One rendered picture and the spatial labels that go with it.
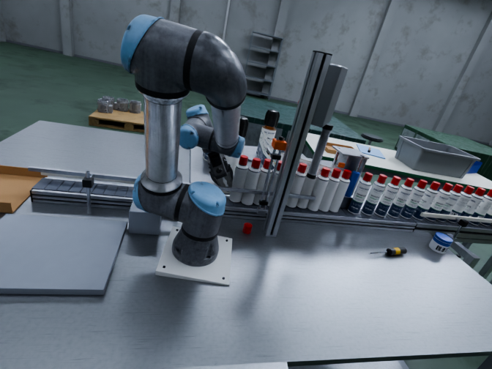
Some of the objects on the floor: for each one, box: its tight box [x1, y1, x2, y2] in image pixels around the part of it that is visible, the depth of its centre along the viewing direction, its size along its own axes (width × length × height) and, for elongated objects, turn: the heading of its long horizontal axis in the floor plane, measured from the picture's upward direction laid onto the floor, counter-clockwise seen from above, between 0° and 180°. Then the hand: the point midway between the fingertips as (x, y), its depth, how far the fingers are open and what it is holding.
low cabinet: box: [395, 124, 492, 182], centre depth 591 cm, size 170×156×68 cm
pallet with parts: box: [89, 96, 144, 133], centre depth 454 cm, size 115×80×32 cm
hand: (228, 189), depth 116 cm, fingers closed
